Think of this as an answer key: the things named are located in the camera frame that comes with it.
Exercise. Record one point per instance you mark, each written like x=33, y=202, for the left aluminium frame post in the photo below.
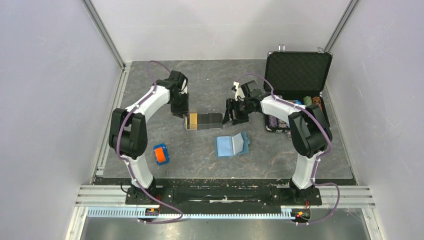
x=101, y=27

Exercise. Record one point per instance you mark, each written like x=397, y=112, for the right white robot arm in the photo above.
x=310, y=133

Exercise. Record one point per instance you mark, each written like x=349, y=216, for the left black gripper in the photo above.
x=179, y=112

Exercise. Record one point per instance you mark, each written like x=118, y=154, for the clear acrylic card tray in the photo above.
x=185, y=119

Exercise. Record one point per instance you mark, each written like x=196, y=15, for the blue card holder wallet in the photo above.
x=231, y=146

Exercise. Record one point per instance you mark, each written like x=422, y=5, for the aluminium frame post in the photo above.
x=347, y=13
x=101, y=27

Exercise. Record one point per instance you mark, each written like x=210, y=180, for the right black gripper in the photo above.
x=231, y=104

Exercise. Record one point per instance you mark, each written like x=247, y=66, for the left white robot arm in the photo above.
x=128, y=134

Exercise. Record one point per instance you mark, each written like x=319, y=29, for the right aluminium frame post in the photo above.
x=347, y=13

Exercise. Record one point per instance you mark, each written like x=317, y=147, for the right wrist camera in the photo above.
x=238, y=93

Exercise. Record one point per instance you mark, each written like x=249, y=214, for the white slotted cable duct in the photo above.
x=145, y=213

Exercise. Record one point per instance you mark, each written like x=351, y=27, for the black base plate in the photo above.
x=228, y=196

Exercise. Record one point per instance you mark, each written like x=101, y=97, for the gold card stack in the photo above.
x=192, y=121

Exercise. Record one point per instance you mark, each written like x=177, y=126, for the black poker chip case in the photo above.
x=295, y=75

